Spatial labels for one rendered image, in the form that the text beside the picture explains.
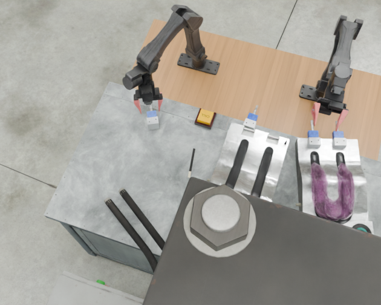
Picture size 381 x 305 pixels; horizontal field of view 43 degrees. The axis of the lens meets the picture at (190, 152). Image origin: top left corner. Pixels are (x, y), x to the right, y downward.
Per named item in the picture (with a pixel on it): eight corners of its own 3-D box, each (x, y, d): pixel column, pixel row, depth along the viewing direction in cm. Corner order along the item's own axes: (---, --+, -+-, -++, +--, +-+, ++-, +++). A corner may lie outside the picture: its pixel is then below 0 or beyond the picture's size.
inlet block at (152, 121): (145, 105, 224) (144, 99, 219) (155, 104, 224) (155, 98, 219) (148, 130, 218) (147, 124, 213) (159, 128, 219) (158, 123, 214)
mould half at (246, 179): (230, 131, 218) (231, 117, 205) (286, 147, 214) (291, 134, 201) (193, 233, 198) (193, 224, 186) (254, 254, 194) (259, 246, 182)
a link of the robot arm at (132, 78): (134, 95, 193) (138, 73, 184) (120, 83, 196) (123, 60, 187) (154, 83, 200) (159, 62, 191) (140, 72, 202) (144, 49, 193)
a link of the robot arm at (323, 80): (331, 97, 212) (357, 26, 193) (316, 93, 213) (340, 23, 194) (332, 91, 217) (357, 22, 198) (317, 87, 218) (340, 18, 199)
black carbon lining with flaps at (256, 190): (240, 140, 208) (242, 129, 199) (276, 150, 206) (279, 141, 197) (215, 213, 195) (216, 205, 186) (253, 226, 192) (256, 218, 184)
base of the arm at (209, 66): (216, 65, 223) (221, 54, 226) (175, 55, 226) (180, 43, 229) (216, 75, 230) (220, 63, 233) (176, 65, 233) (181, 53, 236)
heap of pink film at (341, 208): (306, 162, 204) (311, 154, 197) (349, 163, 204) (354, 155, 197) (311, 221, 194) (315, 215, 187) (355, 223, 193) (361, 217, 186)
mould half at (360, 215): (294, 143, 215) (299, 132, 205) (354, 144, 214) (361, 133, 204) (301, 255, 194) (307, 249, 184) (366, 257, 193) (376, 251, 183)
